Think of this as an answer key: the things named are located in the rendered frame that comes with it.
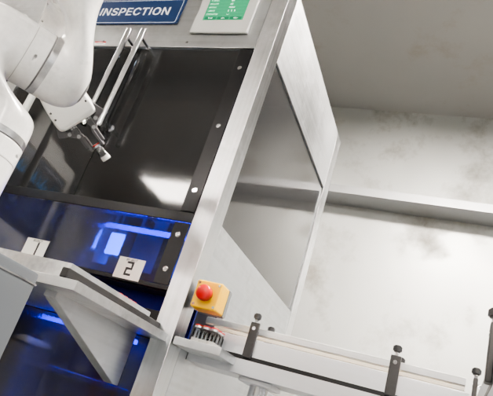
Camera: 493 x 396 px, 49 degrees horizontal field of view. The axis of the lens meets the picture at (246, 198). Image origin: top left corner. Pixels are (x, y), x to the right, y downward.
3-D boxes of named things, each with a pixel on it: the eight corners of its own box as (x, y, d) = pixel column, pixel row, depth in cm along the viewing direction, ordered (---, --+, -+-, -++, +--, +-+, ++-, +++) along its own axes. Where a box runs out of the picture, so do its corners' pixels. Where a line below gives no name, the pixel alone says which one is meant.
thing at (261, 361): (182, 357, 139) (202, 300, 145) (204, 369, 152) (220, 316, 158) (465, 437, 112) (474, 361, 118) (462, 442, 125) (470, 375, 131)
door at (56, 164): (-32, 179, 185) (41, 47, 207) (74, 196, 166) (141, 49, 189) (-34, 178, 184) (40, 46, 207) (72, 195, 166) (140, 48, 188)
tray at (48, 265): (63, 304, 143) (69, 292, 144) (145, 325, 133) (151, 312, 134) (-29, 258, 114) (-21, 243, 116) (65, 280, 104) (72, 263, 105)
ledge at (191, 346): (193, 355, 144) (195, 348, 144) (237, 367, 138) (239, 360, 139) (172, 343, 132) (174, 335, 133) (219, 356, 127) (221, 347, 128)
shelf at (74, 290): (-16, 295, 167) (-13, 290, 168) (178, 349, 139) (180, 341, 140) (-159, 233, 127) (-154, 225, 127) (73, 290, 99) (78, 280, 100)
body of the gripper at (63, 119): (71, 69, 128) (100, 109, 131) (35, 93, 128) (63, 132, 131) (67, 68, 121) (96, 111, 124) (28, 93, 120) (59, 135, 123)
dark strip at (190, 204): (154, 283, 143) (240, 50, 173) (169, 286, 141) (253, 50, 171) (152, 281, 142) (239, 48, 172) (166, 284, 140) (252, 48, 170)
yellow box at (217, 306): (199, 313, 141) (208, 287, 143) (224, 319, 138) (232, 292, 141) (188, 305, 134) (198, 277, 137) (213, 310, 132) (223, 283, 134)
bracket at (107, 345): (107, 383, 132) (126, 331, 137) (117, 386, 131) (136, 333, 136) (16, 352, 104) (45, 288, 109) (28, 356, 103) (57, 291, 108)
